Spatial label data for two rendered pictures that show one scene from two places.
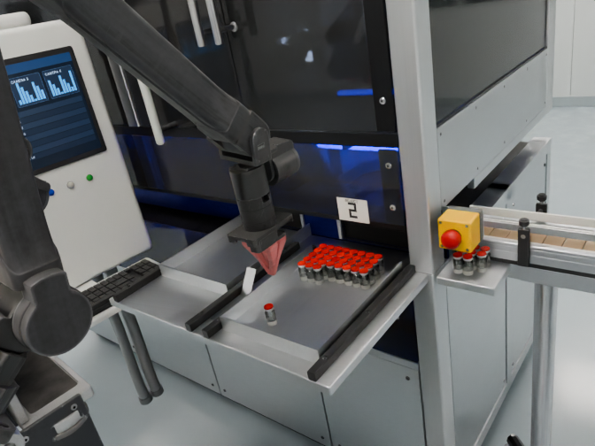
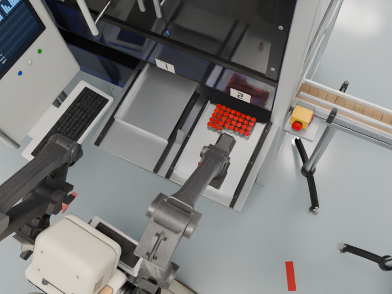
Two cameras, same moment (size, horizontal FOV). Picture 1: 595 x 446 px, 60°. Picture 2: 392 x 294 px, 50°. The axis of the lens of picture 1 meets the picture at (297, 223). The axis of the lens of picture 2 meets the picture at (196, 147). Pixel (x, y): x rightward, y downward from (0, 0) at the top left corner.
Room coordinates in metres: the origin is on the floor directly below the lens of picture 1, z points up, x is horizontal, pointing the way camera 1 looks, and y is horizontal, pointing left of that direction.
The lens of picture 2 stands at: (0.36, 0.16, 2.51)
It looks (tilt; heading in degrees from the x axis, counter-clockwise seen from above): 68 degrees down; 354
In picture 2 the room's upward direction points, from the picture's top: 10 degrees counter-clockwise
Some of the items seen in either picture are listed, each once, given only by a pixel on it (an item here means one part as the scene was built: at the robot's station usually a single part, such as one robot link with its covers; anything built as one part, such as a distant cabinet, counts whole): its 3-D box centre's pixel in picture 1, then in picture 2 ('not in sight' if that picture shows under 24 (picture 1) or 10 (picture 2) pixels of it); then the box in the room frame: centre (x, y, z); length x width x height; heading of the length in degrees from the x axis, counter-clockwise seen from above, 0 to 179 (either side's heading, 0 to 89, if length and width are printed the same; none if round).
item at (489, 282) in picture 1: (475, 270); (303, 121); (0.99, -0.38, 0.87); 0.14 x 0.13 x 0.02; 138
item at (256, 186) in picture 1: (251, 179); not in sight; (0.79, 0.06, 1.25); 0.07 x 0.06 x 0.07; 137
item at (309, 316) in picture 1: (314, 295); (220, 147); (0.97, -0.01, 0.90); 0.34 x 0.26 x 0.04; 138
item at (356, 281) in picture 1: (336, 272); (228, 128); (1.04, -0.07, 0.90); 0.18 x 0.02 x 0.05; 48
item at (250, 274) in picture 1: (234, 293); (174, 147); (1.02, 0.17, 0.91); 0.14 x 0.03 x 0.06; 137
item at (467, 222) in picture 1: (459, 228); (301, 115); (0.96, -0.34, 0.99); 0.08 x 0.07 x 0.07; 138
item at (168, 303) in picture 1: (268, 282); (187, 128); (1.11, 0.10, 0.87); 0.70 x 0.48 x 0.02; 48
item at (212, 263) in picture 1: (237, 249); (159, 97); (1.27, 0.18, 0.90); 0.34 x 0.26 x 0.04; 138
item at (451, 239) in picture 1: (452, 238); (297, 125); (0.93, -0.31, 0.99); 0.04 x 0.04 x 0.04; 48
